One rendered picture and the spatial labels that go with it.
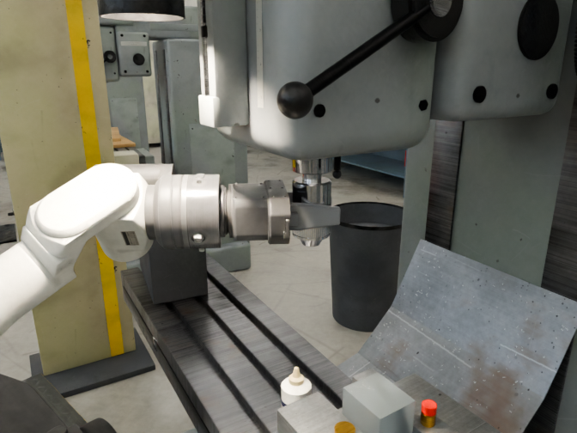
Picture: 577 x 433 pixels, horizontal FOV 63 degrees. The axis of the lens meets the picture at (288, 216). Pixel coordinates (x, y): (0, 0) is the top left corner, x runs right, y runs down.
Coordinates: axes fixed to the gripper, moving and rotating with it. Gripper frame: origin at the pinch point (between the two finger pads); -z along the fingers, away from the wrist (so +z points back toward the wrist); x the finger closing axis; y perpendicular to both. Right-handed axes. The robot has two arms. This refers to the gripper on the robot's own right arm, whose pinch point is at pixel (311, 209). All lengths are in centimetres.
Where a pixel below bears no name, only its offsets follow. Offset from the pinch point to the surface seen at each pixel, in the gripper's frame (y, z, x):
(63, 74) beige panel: -13, 79, 153
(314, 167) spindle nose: -5.7, 0.1, -2.4
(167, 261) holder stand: 23, 24, 39
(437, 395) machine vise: 24.6, -16.8, -4.6
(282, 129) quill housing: -11.1, 4.6, -11.2
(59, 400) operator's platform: 84, 66, 76
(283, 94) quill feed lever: -14.5, 5.0, -16.6
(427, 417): 19.4, -11.0, -14.5
